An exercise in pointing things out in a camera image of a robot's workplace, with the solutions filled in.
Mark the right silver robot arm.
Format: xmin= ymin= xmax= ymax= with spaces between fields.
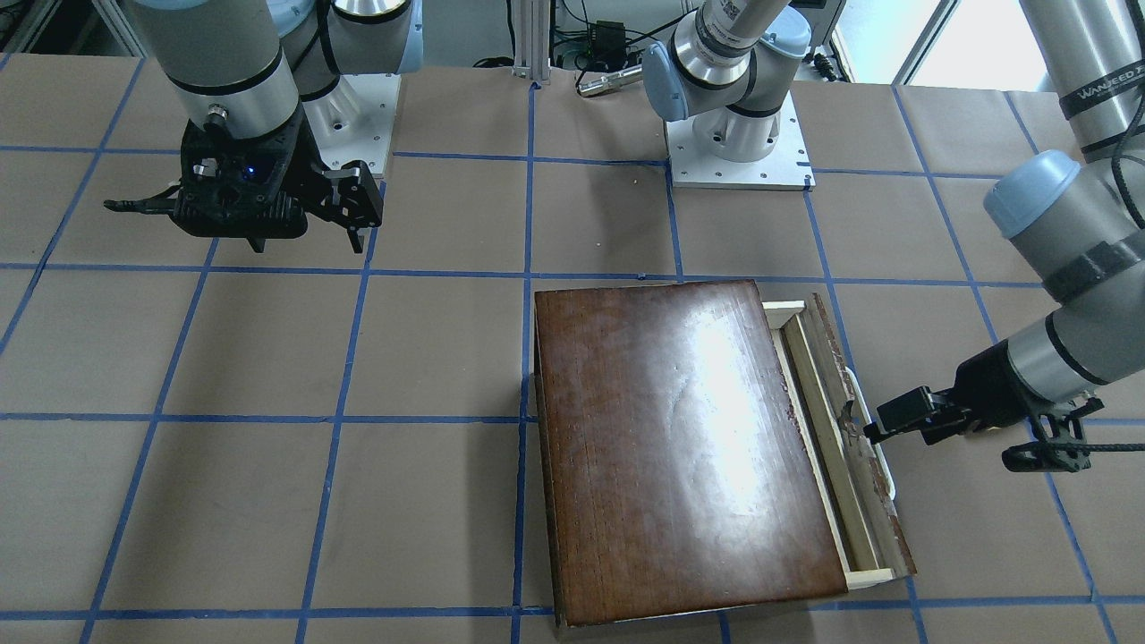
xmin=104 ymin=1 xmax=424 ymax=253

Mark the dark brown wooden cabinet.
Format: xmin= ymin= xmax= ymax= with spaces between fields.
xmin=534 ymin=280 xmax=848 ymax=631

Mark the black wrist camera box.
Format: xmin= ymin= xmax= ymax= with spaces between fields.
xmin=168 ymin=123 xmax=308 ymax=252

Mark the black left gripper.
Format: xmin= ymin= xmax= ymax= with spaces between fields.
xmin=863 ymin=341 xmax=1105 ymax=473

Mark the aluminium frame post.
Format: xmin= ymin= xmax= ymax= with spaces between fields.
xmin=510 ymin=1 xmax=555 ymax=87

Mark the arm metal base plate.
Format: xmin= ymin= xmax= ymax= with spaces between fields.
xmin=664 ymin=93 xmax=818 ymax=191
xmin=303 ymin=74 xmax=403 ymax=180

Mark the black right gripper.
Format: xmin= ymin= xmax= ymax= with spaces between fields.
xmin=103 ymin=113 xmax=384 ymax=254

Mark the wooden drawer with white handle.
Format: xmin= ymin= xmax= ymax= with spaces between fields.
xmin=763 ymin=293 xmax=917 ymax=591

